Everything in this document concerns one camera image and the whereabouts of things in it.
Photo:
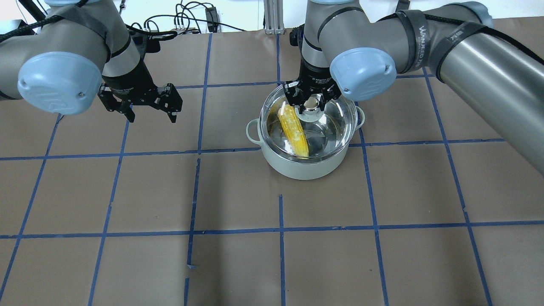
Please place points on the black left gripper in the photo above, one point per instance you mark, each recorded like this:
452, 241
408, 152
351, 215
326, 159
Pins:
131, 81

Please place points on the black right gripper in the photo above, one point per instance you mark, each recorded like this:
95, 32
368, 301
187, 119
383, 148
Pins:
312, 73

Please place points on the yellow corn cob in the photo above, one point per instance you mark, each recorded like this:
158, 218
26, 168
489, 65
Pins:
293, 130

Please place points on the glass pot lid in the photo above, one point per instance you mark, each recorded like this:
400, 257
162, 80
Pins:
326, 132

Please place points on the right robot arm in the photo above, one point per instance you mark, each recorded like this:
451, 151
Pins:
344, 54

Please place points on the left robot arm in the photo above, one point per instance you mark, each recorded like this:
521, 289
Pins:
80, 51

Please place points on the white electric cooking pot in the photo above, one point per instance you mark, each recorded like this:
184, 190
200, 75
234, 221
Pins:
289, 167

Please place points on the brown paper table cover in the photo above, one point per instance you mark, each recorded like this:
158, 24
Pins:
429, 207

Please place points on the aluminium frame post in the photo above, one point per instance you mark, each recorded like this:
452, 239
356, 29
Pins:
273, 17

